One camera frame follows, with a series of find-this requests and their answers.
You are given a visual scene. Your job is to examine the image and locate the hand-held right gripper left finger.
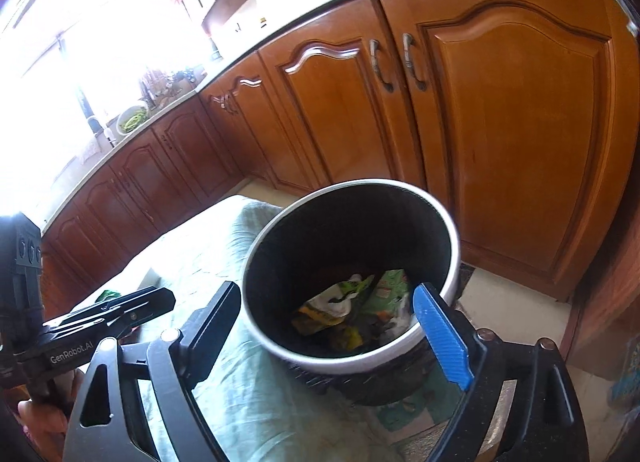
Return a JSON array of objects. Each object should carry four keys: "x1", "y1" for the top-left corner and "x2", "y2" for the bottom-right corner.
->
[{"x1": 65, "y1": 281, "x2": 242, "y2": 462}]

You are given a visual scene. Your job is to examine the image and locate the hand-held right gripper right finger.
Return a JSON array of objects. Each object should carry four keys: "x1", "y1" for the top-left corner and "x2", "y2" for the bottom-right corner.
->
[{"x1": 412, "y1": 283, "x2": 591, "y2": 462}]

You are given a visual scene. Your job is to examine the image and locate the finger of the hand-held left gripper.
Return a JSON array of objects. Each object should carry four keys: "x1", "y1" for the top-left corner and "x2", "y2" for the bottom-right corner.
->
[
  {"x1": 70, "y1": 288, "x2": 175, "y2": 325},
  {"x1": 42, "y1": 315, "x2": 151, "y2": 343}
]

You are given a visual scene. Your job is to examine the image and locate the green juice carton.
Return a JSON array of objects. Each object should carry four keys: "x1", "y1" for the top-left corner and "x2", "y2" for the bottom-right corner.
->
[{"x1": 360, "y1": 268, "x2": 413, "y2": 323}]

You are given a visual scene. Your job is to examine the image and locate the yellow snack packet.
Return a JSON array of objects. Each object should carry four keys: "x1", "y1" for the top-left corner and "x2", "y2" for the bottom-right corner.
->
[{"x1": 292, "y1": 309, "x2": 363, "y2": 353}]

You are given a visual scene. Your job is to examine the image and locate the light green snack packet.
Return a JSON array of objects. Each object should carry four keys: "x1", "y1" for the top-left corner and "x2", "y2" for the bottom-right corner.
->
[{"x1": 300, "y1": 275, "x2": 376, "y2": 323}]

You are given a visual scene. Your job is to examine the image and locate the white rimmed black trash bin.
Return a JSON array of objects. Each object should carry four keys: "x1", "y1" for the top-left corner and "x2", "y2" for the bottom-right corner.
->
[{"x1": 241, "y1": 179, "x2": 460, "y2": 405}]

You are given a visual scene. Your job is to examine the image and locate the person's left hand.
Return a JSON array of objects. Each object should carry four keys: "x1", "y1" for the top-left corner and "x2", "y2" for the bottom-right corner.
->
[{"x1": 17, "y1": 370, "x2": 86, "y2": 448}]

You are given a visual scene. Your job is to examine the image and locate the light green floral tablecloth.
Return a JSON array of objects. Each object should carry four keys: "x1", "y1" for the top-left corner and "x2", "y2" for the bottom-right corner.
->
[{"x1": 90, "y1": 195, "x2": 471, "y2": 462}]

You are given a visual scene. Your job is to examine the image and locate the curved sink faucet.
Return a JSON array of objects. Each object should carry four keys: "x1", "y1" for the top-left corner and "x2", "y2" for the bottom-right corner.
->
[{"x1": 87, "y1": 115, "x2": 118, "y2": 148}]

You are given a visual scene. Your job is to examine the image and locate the white bowl of greens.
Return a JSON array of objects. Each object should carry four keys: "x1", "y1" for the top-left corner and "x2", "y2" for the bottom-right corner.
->
[{"x1": 116, "y1": 105, "x2": 150, "y2": 135}]

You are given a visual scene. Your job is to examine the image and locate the knife and utensil rack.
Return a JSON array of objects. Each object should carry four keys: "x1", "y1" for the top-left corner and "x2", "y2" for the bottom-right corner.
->
[{"x1": 140, "y1": 67, "x2": 196, "y2": 108}]

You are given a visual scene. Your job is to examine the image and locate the wooden lower cabinets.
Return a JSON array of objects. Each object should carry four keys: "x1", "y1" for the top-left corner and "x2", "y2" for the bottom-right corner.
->
[{"x1": 40, "y1": 0, "x2": 640, "y2": 303}]

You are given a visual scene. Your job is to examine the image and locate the kitchen window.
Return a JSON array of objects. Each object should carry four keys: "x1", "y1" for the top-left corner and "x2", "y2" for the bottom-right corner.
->
[{"x1": 0, "y1": 0, "x2": 211, "y2": 223}]

